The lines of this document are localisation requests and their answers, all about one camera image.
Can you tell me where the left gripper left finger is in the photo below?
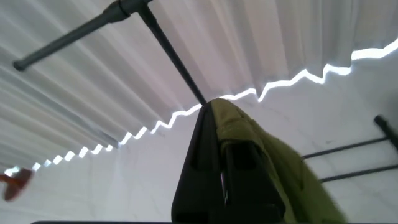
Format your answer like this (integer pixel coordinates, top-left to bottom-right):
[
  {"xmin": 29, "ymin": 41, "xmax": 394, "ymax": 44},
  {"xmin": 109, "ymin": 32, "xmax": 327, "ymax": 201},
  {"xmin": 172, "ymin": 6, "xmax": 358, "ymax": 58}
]
[{"xmin": 170, "ymin": 102, "xmax": 226, "ymax": 223}]

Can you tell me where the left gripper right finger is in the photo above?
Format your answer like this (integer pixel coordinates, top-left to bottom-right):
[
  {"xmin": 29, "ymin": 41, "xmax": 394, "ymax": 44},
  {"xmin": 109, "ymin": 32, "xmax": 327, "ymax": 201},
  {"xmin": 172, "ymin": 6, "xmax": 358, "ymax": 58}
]
[{"xmin": 220, "ymin": 142, "xmax": 286, "ymax": 223}]

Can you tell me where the green printed shirt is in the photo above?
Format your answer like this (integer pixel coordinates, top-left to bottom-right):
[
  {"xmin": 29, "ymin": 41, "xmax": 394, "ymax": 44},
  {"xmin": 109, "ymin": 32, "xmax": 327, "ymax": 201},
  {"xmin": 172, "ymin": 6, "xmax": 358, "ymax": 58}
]
[{"xmin": 210, "ymin": 97, "xmax": 349, "ymax": 224}]

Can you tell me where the black clothes rack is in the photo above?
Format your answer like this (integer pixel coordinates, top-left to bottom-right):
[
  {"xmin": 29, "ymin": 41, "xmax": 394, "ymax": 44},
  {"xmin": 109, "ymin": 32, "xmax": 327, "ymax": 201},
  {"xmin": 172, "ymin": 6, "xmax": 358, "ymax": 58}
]
[{"xmin": 12, "ymin": 0, "xmax": 398, "ymax": 184}]

